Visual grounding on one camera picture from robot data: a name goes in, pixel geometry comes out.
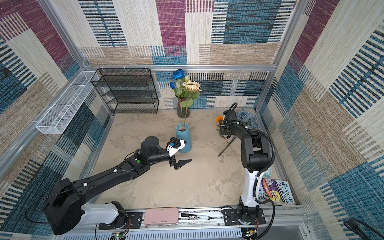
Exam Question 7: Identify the cream artificial daisy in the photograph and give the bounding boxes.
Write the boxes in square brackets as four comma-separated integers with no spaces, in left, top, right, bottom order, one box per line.
[181,81,201,124]

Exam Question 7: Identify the dark blue artificial rose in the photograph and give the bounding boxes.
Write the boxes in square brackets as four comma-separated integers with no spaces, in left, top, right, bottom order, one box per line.
[172,68,187,130]

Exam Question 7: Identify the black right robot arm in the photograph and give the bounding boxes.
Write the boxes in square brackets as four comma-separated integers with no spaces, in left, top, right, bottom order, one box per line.
[219,103,276,225]

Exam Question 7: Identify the black cable bottom right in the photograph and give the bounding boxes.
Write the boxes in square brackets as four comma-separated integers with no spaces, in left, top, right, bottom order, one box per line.
[343,218,384,240]

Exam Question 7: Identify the blue rose orange flower bouquet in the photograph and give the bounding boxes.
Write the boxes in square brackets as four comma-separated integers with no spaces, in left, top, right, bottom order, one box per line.
[218,109,261,157]

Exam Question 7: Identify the teal ceramic vase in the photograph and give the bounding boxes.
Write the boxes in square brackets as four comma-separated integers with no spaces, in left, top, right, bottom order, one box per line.
[176,123,192,154]

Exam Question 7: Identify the orange artificial carnation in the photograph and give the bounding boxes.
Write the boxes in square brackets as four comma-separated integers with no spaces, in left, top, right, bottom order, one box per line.
[215,116,240,162]

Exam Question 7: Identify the colourful paperback book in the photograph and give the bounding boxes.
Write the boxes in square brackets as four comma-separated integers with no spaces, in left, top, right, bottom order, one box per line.
[259,178,296,205]

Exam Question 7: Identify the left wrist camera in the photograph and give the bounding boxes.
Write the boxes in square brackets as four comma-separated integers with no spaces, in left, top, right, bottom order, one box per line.
[166,138,186,158]

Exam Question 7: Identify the black white marker pen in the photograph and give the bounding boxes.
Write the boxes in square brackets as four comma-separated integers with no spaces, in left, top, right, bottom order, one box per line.
[180,213,211,220]

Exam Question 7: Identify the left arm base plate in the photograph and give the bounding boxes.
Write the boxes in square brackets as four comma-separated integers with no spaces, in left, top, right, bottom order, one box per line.
[98,212,143,230]

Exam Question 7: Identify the black wire shelf rack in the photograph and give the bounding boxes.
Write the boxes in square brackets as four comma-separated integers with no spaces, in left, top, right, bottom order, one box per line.
[91,68,159,114]

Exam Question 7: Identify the pale blue-white artificial tulip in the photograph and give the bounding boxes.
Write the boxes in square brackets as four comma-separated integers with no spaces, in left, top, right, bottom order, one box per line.
[175,79,184,94]

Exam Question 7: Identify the pink ribbed glass vase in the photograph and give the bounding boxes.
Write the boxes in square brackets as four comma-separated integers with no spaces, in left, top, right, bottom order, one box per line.
[177,97,190,119]

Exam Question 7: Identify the white mesh wall basket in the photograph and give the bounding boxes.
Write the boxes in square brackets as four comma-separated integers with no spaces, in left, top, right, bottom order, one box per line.
[36,71,95,135]

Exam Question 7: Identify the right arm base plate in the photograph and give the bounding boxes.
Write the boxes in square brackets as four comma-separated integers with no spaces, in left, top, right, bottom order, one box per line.
[221,207,267,226]

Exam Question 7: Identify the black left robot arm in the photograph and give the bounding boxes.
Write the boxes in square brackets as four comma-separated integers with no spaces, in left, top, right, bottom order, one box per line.
[43,136,190,236]

